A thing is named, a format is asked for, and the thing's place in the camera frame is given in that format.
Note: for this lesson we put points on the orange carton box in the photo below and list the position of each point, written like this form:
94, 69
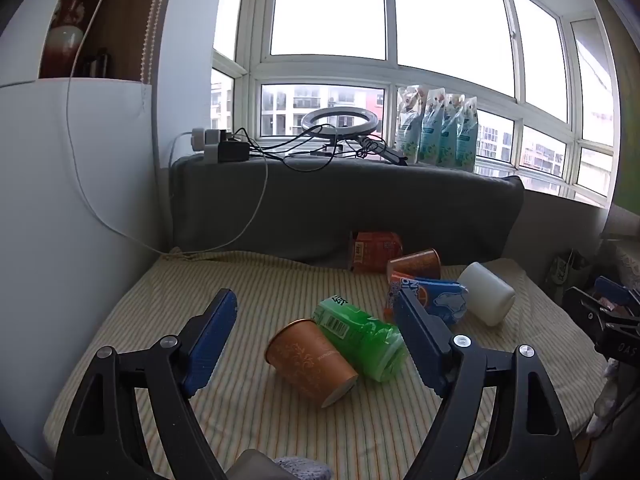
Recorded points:
375, 252

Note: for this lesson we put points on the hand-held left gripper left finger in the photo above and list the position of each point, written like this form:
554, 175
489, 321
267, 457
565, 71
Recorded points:
210, 342

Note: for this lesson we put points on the black power adapter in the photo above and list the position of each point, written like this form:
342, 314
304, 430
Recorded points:
232, 151

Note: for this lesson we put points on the green curtain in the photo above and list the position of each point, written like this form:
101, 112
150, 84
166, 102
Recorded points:
627, 125

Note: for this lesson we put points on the white plastic cup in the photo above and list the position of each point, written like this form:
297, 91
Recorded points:
485, 292

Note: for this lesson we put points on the white padded panel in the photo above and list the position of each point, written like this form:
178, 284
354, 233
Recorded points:
75, 260

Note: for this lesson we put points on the grey blanket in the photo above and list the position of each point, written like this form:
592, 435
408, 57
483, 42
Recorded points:
350, 200

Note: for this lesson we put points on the grey knitted cloth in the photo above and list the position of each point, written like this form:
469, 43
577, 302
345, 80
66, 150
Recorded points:
302, 469

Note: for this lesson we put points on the black tripod stick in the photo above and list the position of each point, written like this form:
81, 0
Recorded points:
387, 154

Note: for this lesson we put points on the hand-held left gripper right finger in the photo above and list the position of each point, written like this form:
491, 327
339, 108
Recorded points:
419, 340

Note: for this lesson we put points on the brown paper cup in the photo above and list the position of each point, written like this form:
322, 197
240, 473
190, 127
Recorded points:
415, 263
307, 360

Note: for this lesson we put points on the white cloth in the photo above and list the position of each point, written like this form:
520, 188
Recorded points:
604, 400

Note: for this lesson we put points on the red and white vase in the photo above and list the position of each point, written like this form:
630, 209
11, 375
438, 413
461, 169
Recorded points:
67, 30

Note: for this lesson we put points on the striped bed sheet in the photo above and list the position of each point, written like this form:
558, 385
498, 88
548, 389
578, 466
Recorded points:
260, 290

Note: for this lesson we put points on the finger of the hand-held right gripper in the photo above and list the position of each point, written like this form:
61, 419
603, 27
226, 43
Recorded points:
613, 286
584, 306

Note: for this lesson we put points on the green printed bag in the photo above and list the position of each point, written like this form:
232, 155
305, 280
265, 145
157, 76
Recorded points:
567, 267

